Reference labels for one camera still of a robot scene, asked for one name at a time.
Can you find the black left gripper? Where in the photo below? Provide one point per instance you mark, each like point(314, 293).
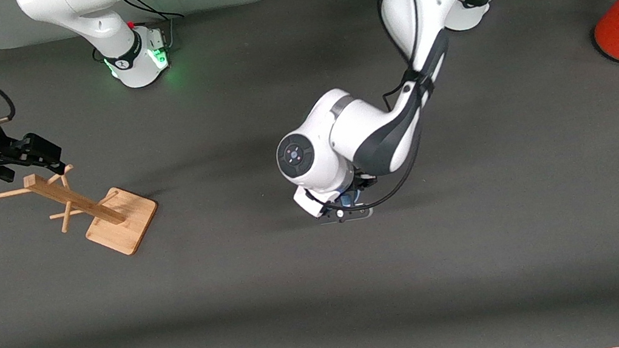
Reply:
point(362, 181)

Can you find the light blue plastic cup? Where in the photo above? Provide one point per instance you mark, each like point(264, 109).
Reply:
point(352, 198)

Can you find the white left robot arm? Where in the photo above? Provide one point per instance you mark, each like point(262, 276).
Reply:
point(364, 129)

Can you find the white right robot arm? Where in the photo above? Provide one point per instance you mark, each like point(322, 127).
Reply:
point(102, 20)

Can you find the wooden cup rack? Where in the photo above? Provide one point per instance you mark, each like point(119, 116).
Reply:
point(120, 224)

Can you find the dark grey table mat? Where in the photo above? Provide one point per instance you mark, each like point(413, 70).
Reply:
point(326, 288)

